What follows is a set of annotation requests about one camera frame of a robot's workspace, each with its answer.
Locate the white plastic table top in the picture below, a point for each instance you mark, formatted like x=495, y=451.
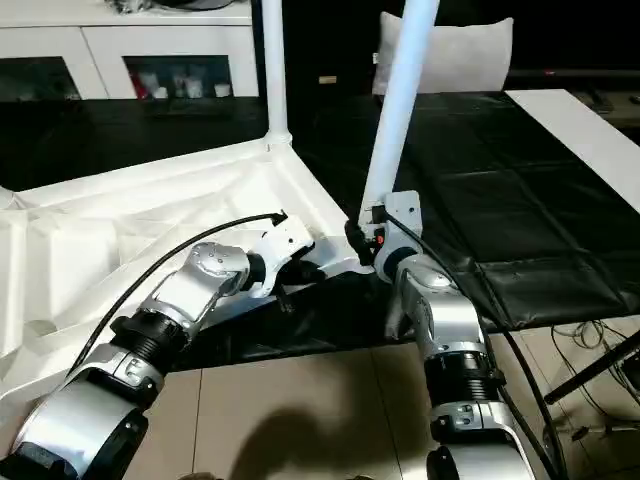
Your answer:
x=100, y=210

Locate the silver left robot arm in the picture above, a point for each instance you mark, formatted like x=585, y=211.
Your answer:
x=200, y=280

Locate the dark round robot torso part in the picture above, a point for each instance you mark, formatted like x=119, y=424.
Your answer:
x=205, y=476

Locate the black cabinet with gold label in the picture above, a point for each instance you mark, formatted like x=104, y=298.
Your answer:
x=325, y=50

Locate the grey pillow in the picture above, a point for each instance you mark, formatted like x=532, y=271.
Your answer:
x=465, y=55

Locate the white flat board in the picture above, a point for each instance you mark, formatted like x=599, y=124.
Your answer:
x=575, y=135

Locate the black clutter on sideboard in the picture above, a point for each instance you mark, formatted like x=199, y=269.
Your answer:
x=130, y=6

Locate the white sideboard cabinet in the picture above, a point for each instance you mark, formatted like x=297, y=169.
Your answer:
x=50, y=40

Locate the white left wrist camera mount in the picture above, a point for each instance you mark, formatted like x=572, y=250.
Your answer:
x=285, y=245

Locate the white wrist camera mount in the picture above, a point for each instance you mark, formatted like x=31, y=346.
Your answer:
x=402, y=210
x=285, y=245

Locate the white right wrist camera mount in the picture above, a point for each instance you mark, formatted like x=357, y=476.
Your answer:
x=402, y=210

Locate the black metal frame leg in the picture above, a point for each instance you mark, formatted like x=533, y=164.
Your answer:
x=590, y=372

